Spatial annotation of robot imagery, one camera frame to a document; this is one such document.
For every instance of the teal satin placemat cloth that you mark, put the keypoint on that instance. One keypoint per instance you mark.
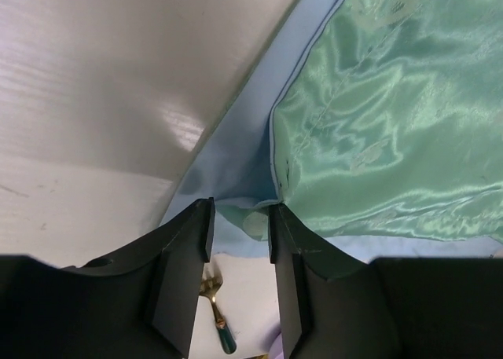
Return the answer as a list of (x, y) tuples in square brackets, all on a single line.
[(378, 123)]

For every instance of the gold fork green handle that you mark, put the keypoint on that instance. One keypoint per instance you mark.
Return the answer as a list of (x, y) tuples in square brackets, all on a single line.
[(211, 282)]

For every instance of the purple plate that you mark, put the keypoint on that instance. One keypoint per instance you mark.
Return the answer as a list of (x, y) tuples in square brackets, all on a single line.
[(276, 349)]

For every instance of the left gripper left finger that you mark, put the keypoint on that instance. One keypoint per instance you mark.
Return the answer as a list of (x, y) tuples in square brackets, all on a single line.
[(153, 283)]

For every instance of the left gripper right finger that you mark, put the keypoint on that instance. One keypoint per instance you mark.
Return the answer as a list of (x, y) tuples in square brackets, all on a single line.
[(296, 251)]

